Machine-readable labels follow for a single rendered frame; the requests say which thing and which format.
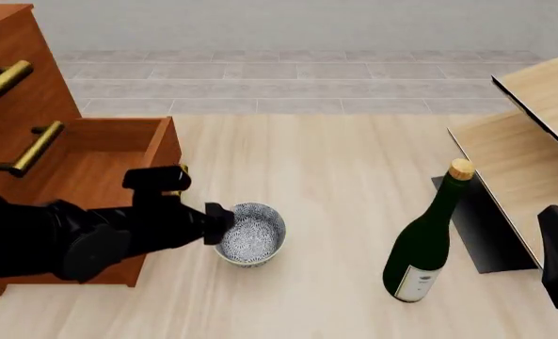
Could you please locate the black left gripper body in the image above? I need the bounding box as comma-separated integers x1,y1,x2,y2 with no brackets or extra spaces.
202,201,225,247

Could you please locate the wooden cabinet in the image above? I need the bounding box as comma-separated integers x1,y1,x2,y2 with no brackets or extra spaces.
0,3,183,301

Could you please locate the short brass handle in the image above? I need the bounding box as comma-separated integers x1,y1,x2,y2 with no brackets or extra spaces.
0,120,66,178

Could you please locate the long brass handle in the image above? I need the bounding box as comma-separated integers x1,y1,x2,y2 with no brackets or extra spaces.
0,59,35,115

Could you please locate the blue-white patterned bowl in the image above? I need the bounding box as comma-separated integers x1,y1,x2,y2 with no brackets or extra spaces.
213,201,288,271

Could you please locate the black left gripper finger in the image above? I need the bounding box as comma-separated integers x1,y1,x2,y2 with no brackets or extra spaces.
220,206,237,230

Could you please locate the wooden drawer with long handle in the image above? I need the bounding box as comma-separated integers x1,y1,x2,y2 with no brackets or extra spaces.
0,6,75,120

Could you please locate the brass handle of open drawer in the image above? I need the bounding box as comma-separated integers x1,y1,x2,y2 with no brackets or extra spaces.
173,163,191,198

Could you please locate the pale wooden wine rack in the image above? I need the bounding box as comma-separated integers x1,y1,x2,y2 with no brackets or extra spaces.
430,51,558,274

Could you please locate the open wooden drawer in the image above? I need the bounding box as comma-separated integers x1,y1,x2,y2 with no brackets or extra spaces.
47,116,183,289

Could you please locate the dark green wine bottle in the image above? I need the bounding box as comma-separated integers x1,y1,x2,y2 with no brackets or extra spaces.
382,157,476,304

